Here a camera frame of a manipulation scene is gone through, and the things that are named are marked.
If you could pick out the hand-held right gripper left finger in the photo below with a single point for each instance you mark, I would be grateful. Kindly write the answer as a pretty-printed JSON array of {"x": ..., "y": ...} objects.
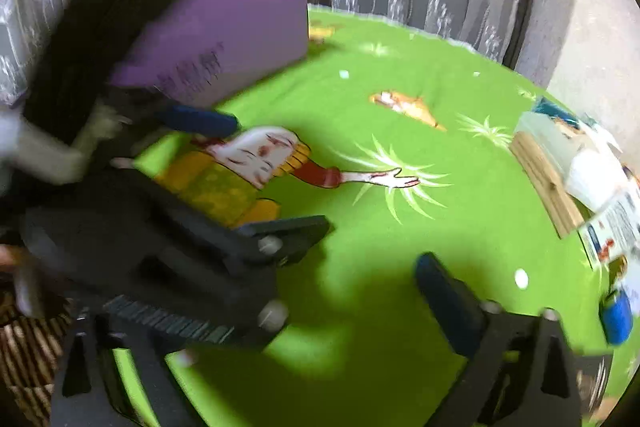
[{"x": 97, "y": 357}]

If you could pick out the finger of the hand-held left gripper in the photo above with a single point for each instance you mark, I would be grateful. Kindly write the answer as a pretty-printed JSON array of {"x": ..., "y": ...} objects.
[
  {"x": 200, "y": 119},
  {"x": 280, "y": 237}
]

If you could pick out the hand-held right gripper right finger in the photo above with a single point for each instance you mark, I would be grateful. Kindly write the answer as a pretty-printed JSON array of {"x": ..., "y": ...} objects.
[{"x": 440, "y": 302}]

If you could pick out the blue white medicine box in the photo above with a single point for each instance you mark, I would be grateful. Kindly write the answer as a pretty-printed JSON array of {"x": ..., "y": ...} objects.
[{"x": 610, "y": 227}]

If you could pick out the green printed desktop cloth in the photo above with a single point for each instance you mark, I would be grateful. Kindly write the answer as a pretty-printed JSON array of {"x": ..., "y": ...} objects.
[{"x": 475, "y": 217}]

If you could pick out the brown striped cloth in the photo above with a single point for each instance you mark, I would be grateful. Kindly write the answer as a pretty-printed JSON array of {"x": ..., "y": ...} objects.
[{"x": 30, "y": 357}]

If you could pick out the dark striped object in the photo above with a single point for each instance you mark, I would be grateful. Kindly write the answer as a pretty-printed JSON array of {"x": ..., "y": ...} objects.
[{"x": 100, "y": 32}]

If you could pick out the wooden box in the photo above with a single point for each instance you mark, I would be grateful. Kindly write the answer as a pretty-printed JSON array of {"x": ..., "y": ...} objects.
[{"x": 547, "y": 187}]

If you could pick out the small blue container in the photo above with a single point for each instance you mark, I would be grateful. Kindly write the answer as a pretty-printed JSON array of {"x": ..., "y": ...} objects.
[{"x": 617, "y": 317}]

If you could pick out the white paper box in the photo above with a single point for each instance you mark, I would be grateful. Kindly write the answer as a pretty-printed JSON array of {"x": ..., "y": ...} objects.
[{"x": 595, "y": 177}]

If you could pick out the teal long carton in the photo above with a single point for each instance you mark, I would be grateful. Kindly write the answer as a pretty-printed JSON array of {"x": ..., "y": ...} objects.
[{"x": 550, "y": 117}]

